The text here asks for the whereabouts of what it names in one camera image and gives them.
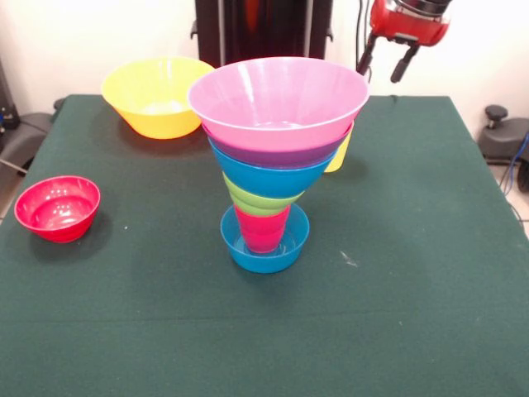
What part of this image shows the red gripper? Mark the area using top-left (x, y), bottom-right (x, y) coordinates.
top-left (356, 0), bottom-right (451, 84)

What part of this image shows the yellow cup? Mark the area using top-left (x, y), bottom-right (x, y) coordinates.
top-left (324, 123), bottom-right (355, 174)

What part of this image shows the large pink bowl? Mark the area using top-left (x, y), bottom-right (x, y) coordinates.
top-left (186, 56), bottom-right (371, 155)

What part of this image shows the purple bowl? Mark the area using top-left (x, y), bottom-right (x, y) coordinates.
top-left (206, 123), bottom-right (350, 169)

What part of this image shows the blue bowl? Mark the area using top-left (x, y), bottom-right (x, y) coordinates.
top-left (209, 144), bottom-right (338, 199)

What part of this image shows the small green bowl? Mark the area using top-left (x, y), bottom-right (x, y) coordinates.
top-left (222, 170), bottom-right (303, 218)

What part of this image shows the red cup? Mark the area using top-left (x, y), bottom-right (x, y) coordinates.
top-left (234, 205), bottom-right (293, 255)

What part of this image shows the translucent teal bowl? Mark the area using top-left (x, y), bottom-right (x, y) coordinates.
top-left (220, 203), bottom-right (311, 275)

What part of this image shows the large yellow bowl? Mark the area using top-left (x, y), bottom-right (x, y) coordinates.
top-left (101, 55), bottom-right (217, 141)

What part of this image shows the small red bowl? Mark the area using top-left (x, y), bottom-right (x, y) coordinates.
top-left (13, 175), bottom-right (102, 244)

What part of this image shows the dark green tablecloth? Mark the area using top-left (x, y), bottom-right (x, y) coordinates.
top-left (0, 93), bottom-right (529, 397)

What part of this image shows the black equipment box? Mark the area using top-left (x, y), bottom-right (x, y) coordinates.
top-left (0, 57), bottom-right (20, 133)

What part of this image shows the black wall cable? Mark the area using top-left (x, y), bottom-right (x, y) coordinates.
top-left (355, 0), bottom-right (365, 67)
top-left (364, 0), bottom-right (373, 84)

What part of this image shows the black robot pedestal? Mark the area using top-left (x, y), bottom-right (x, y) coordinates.
top-left (190, 0), bottom-right (335, 69)

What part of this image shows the grey pedestal leg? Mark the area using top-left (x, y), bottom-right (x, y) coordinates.
top-left (0, 112), bottom-right (53, 175)
top-left (479, 117), bottom-right (529, 166)

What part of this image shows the blue cable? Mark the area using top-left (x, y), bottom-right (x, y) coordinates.
top-left (502, 132), bottom-right (529, 198)

